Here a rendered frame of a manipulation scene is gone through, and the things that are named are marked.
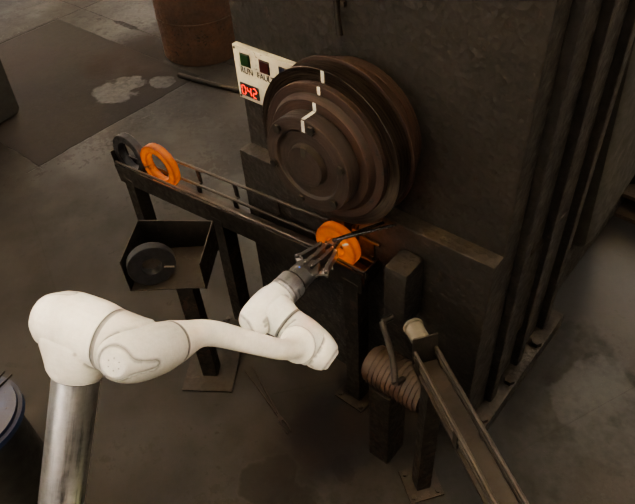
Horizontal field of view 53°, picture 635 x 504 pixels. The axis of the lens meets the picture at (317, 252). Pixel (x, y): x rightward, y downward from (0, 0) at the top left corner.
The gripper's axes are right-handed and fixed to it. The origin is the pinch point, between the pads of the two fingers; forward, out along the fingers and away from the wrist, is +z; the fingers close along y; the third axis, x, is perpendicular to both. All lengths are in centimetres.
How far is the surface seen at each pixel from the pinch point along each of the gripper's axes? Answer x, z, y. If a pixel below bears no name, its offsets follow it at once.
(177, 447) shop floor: -74, -63, -32
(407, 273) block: 3.4, -1.8, 26.8
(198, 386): -74, -40, -45
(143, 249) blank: 0, -38, -48
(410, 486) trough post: -75, -24, 44
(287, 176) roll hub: 28.7, -9.6, -7.6
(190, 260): -15, -25, -46
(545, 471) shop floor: -77, 10, 77
